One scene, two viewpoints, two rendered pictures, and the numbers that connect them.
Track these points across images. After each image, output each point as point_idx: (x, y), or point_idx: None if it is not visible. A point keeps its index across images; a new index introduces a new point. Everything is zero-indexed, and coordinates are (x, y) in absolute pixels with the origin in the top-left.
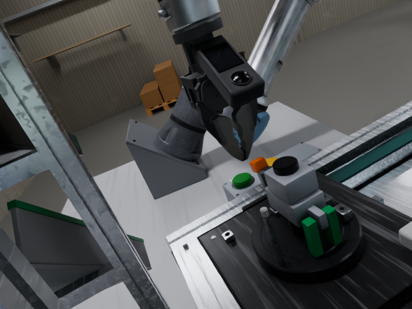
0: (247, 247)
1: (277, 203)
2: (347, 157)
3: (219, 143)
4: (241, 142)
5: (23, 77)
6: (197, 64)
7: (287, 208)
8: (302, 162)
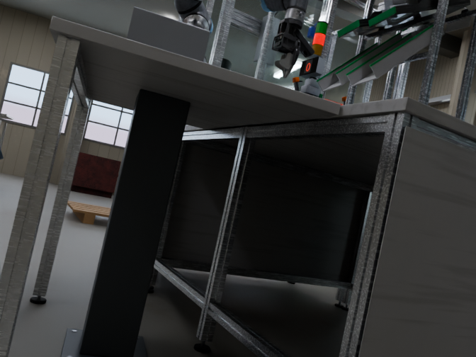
0: None
1: (312, 89)
2: None
3: (291, 65)
4: (285, 70)
5: None
6: (294, 34)
7: (317, 90)
8: None
